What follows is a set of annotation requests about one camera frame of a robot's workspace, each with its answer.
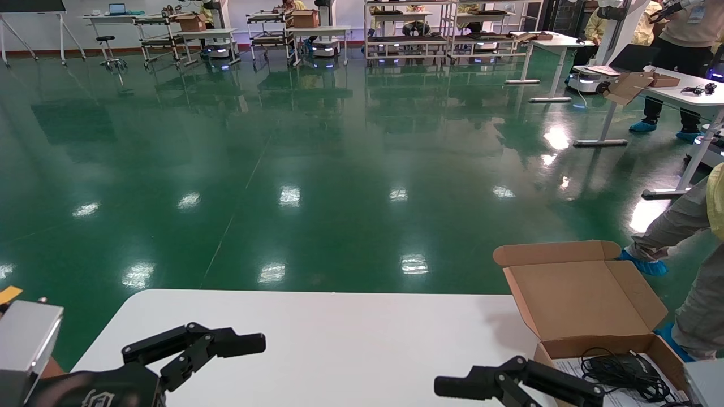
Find small open cardboard box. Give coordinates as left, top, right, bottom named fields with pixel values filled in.
left=603, top=71, right=681, bottom=106

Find dark board on stand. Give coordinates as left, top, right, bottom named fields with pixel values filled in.
left=0, top=0, right=87, bottom=68

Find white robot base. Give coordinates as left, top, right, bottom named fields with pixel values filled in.
left=687, top=123, right=724, bottom=170

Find white instruction sheet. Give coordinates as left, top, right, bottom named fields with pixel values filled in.
left=553, top=353, right=688, bottom=407

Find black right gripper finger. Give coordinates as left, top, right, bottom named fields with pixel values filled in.
left=434, top=375, right=537, bottom=407
left=434, top=356, right=606, bottom=407

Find seated person in yellow coat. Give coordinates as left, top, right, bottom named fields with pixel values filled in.
left=632, top=0, right=665, bottom=47

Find person grey trousers blue shoecovers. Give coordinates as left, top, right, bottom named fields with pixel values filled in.
left=617, top=163, right=724, bottom=362

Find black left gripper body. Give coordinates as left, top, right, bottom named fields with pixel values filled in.
left=25, top=362, right=169, bottom=407

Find person beige top black trousers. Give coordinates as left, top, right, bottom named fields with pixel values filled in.
left=629, top=0, right=724, bottom=142

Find tall white mobile robot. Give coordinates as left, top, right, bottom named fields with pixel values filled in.
left=567, top=0, right=651, bottom=94

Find black wired mouse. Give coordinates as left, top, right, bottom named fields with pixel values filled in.
left=581, top=347, right=674, bottom=403

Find black laptop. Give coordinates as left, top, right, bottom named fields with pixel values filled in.
left=610, top=44, right=661, bottom=73

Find black round stool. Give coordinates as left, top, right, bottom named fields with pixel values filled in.
left=95, top=36, right=128, bottom=72

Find metal shelf rack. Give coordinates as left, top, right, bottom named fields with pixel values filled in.
left=364, top=0, right=458, bottom=62
left=450, top=0, right=544, bottom=62

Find white desk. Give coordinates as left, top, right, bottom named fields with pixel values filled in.
left=83, top=12, right=149, bottom=57

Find large white table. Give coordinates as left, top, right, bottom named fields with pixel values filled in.
left=574, top=67, right=724, bottom=198

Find cardboard storage box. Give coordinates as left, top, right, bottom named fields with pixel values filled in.
left=492, top=240, right=693, bottom=407

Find metal trolley cart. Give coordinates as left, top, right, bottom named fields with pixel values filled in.
left=135, top=12, right=190, bottom=70
left=247, top=9, right=296, bottom=62

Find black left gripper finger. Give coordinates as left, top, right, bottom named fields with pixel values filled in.
left=122, top=323, right=267, bottom=364
left=161, top=336, right=267, bottom=392

